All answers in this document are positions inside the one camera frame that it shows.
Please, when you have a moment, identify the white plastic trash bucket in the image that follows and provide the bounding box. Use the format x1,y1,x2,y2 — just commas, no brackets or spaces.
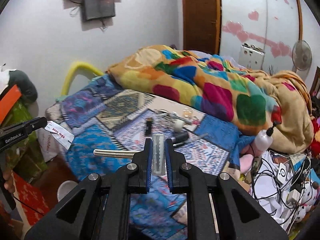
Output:
57,180,78,202

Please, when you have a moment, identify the yellow foam tube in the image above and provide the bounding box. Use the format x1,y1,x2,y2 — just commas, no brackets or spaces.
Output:
60,61,105,96

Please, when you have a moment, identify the black cylindrical tube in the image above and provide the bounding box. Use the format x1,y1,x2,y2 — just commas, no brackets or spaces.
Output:
171,131,189,144

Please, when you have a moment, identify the white cloth on pile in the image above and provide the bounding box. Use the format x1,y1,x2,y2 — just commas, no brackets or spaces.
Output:
0,65,16,94

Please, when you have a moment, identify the red plush toy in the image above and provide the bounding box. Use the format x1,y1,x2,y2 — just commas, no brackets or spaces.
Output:
309,118,320,158

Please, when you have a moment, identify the tangle of black cables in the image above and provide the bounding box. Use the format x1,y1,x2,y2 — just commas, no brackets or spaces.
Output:
249,149,318,230

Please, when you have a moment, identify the orange cardboard box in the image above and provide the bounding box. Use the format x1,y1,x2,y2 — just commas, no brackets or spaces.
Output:
0,85,22,122

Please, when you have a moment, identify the black wall box under television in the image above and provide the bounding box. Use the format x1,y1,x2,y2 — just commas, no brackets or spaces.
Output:
81,0,116,22

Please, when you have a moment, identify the black trainer box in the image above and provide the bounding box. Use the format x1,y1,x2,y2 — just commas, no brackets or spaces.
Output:
145,117,153,137

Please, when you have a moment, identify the white bottle with black cap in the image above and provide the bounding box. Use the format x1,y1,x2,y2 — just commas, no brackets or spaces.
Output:
252,127,273,155

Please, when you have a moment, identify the brown wooden door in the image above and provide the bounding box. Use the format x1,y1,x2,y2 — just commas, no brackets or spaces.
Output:
182,0,221,54

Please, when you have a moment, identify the frosted sliding wardrobe with hearts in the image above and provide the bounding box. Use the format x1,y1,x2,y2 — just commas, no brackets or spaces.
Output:
219,0,300,72

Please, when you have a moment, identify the green leaf pattern bag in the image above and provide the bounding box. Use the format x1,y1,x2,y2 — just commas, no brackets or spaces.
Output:
0,100,48,178

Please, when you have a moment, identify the blue patchwork bed sheet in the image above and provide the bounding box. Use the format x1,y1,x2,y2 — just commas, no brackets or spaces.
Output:
46,75,253,239

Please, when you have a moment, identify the white plastic shopping bag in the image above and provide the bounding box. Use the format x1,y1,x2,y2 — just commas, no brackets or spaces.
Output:
36,128,65,163

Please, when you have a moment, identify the colourful heart pattern blanket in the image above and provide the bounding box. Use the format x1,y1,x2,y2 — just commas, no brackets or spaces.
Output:
107,45,314,153

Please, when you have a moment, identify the standing electric fan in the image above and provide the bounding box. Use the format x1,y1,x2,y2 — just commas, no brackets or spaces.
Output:
292,40,312,71

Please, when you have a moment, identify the silver metallic tube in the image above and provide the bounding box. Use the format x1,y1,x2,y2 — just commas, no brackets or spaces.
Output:
93,149,137,159

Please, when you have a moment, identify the white red printed wrapper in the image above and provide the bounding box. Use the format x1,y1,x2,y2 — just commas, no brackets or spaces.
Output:
44,121,74,150

